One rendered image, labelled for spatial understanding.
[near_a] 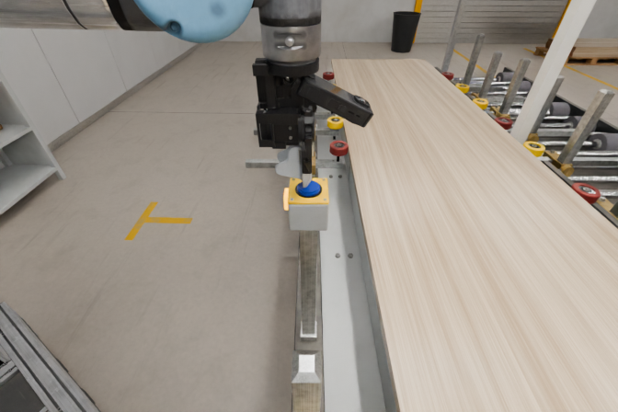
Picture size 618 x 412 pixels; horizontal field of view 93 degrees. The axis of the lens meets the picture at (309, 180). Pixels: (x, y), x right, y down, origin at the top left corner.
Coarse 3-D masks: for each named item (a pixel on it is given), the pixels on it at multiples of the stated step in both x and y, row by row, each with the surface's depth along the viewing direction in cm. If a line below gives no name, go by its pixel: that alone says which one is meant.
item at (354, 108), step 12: (312, 84) 38; (324, 84) 40; (300, 96) 39; (312, 96) 39; (324, 96) 39; (336, 96) 39; (348, 96) 41; (324, 108) 40; (336, 108) 40; (348, 108) 40; (360, 108) 40; (360, 120) 41
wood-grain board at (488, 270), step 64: (384, 64) 225; (384, 128) 140; (448, 128) 140; (384, 192) 102; (448, 192) 102; (512, 192) 102; (576, 192) 102; (384, 256) 80; (448, 256) 80; (512, 256) 80; (576, 256) 80; (384, 320) 66; (448, 320) 66; (512, 320) 66; (576, 320) 66; (448, 384) 56; (512, 384) 56; (576, 384) 56
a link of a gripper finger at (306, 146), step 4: (308, 128) 42; (308, 132) 42; (308, 136) 41; (308, 140) 41; (304, 144) 42; (308, 144) 41; (304, 148) 42; (308, 148) 42; (304, 152) 42; (308, 152) 42; (304, 156) 42; (308, 156) 42; (304, 160) 43; (308, 160) 43; (304, 164) 45; (308, 164) 44; (304, 168) 45; (308, 168) 45; (304, 172) 46; (308, 172) 46
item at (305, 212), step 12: (300, 180) 54; (324, 180) 54; (324, 192) 51; (288, 204) 50; (300, 204) 50; (312, 204) 50; (324, 204) 50; (300, 216) 51; (312, 216) 51; (324, 216) 51; (300, 228) 53; (312, 228) 53; (324, 228) 53
